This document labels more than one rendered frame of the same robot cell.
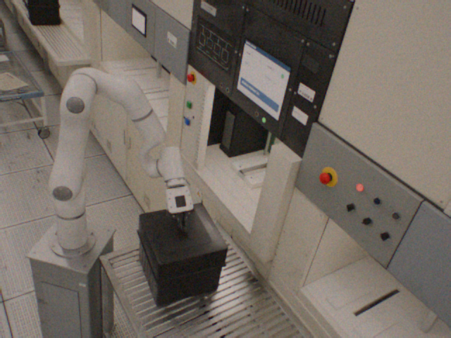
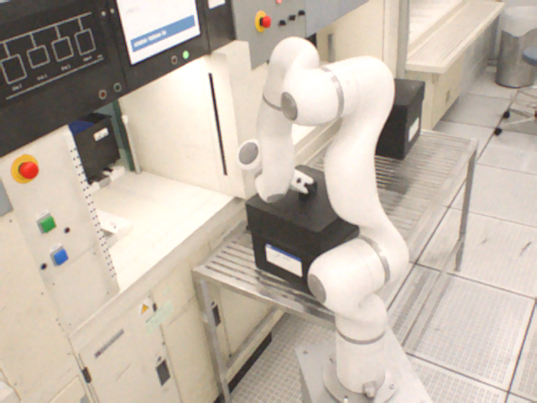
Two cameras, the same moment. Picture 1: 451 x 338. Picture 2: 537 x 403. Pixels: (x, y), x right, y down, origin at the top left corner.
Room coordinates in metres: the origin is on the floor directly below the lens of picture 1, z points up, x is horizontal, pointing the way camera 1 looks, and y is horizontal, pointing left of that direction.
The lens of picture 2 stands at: (1.73, 1.40, 1.88)
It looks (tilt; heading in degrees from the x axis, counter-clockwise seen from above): 33 degrees down; 254
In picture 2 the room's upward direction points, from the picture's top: 6 degrees counter-clockwise
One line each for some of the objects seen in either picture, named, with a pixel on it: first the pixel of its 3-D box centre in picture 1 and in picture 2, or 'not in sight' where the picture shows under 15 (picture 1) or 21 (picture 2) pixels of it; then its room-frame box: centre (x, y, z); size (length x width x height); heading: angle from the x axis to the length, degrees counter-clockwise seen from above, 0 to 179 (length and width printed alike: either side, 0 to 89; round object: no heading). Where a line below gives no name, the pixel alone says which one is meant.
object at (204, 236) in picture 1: (182, 236); (308, 204); (1.24, 0.12, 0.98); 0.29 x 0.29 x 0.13; 30
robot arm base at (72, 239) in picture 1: (72, 226); (360, 351); (1.31, 0.61, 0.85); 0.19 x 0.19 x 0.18
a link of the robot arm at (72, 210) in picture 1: (70, 183); (349, 292); (1.34, 0.61, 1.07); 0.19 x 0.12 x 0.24; 12
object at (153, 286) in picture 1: (179, 258); (310, 238); (1.24, 0.12, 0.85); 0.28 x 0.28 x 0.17; 30
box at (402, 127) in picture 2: not in sight; (383, 116); (0.62, -0.51, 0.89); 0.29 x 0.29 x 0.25; 42
